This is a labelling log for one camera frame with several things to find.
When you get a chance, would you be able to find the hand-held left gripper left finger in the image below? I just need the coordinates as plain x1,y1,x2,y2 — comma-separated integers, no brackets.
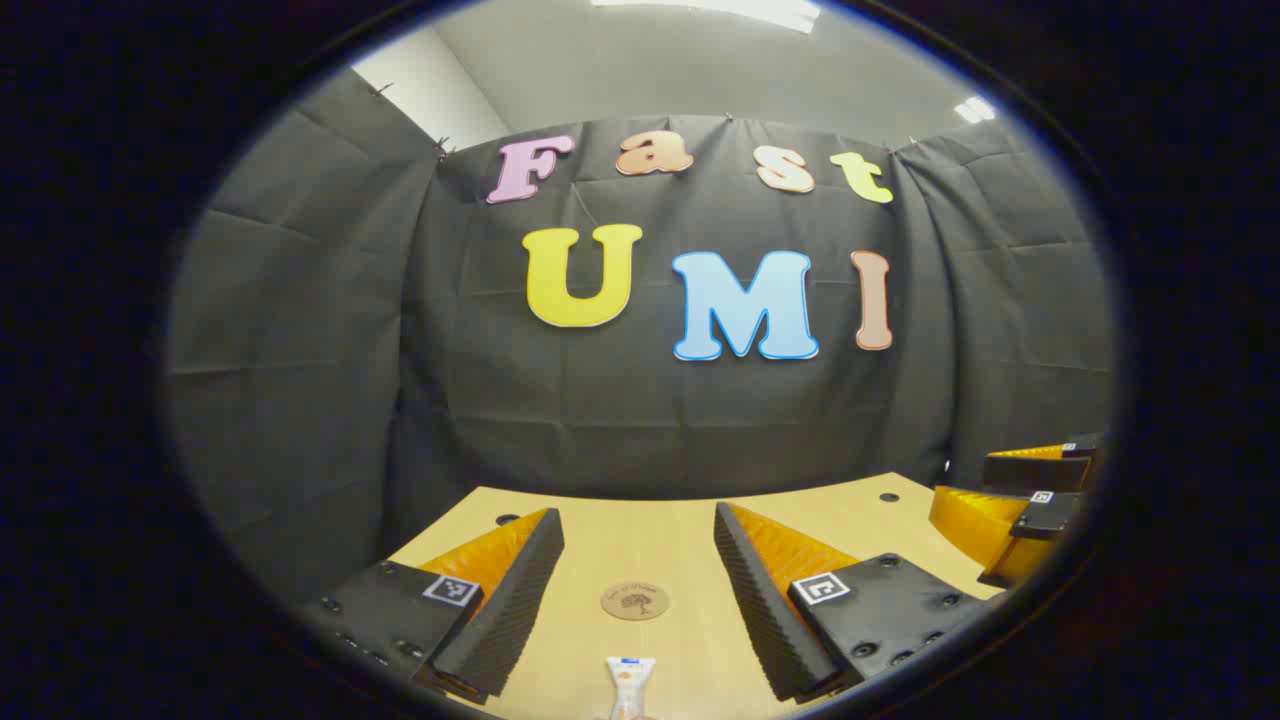
300,507,566,706

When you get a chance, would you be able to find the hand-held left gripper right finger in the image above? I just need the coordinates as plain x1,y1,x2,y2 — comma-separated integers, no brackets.
713,502,1001,703

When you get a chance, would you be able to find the round wooden coaster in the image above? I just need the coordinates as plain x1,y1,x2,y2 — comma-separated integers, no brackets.
600,582,671,622

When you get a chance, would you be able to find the white toothpaste tube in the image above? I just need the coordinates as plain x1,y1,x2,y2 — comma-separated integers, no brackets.
606,656,658,720

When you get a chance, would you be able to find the wooden desktop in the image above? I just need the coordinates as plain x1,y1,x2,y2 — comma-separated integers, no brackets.
388,472,1006,720

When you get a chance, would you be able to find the black backdrop cloth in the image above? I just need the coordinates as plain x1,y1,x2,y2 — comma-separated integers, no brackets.
165,68,1116,601

